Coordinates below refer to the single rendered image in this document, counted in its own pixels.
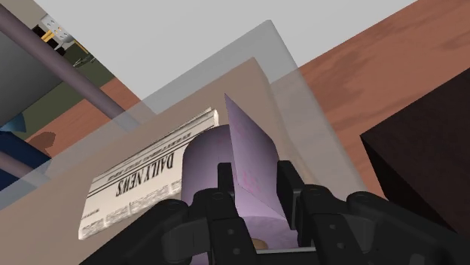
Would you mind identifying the beige table with glass top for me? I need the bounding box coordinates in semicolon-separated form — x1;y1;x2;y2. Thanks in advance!
0;20;369;265

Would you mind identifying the folded white newspaper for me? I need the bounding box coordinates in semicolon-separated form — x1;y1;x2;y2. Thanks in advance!
78;107;220;242

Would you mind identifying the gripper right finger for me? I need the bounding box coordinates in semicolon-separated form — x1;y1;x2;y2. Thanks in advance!
276;160;470;265

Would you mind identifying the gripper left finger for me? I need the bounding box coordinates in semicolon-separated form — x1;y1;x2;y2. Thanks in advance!
78;162;258;265

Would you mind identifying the dark robot stand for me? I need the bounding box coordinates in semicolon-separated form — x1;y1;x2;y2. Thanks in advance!
359;67;470;238

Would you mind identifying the purple paper roll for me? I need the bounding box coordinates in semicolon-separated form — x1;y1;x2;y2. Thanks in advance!
182;93;301;265

